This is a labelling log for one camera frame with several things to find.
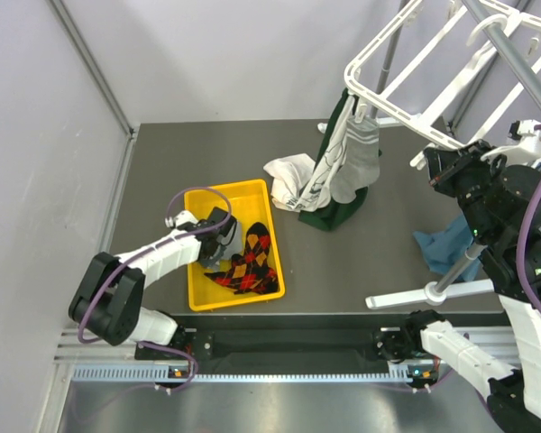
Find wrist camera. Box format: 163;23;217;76
480;120;541;168
164;210;198;230

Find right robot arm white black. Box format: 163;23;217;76
401;141;541;432

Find yellow plastic bin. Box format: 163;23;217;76
184;180;286;311

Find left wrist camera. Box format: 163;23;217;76
164;210;198;230

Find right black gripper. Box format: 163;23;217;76
425;137;507;243

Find grey striped sock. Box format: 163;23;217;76
330;115;380;204

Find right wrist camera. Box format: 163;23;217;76
480;120;541;168

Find white clip hanger frame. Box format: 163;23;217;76
341;1;541;170

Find blue cloth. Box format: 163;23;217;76
413;214;473;275

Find aluminium cable duct rail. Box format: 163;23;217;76
53;327;541;384

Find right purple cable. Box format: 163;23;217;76
516;121;541;330

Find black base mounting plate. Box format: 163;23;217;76
133;327;438;364

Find green and white sock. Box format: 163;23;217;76
272;88;371;234

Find white hanger clip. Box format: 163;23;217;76
354;102;369;123

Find red black argyle sock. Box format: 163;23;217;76
204;222;279;295

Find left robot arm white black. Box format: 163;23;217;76
69;207;243;358

